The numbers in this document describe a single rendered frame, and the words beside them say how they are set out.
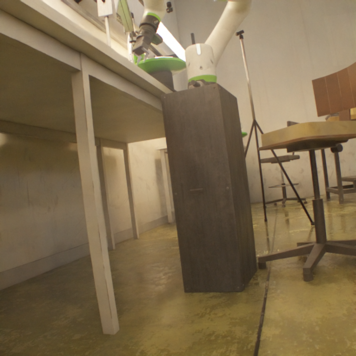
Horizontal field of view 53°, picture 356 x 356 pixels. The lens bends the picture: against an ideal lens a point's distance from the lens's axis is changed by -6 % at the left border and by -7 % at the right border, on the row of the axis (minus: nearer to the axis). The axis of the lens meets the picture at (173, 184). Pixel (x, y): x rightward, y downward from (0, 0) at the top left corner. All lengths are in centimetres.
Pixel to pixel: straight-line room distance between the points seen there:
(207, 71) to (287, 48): 521
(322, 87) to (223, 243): 102
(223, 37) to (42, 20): 111
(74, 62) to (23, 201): 128
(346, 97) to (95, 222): 134
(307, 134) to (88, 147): 86
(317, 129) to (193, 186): 55
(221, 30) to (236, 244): 104
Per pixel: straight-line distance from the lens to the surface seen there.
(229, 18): 195
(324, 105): 203
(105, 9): 150
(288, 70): 671
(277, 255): 178
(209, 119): 145
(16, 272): 219
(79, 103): 117
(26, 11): 96
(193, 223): 147
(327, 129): 161
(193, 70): 167
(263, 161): 506
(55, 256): 250
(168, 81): 195
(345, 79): 195
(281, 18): 702
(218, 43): 190
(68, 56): 115
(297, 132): 157
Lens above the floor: 43
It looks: level
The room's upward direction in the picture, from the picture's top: 7 degrees counter-clockwise
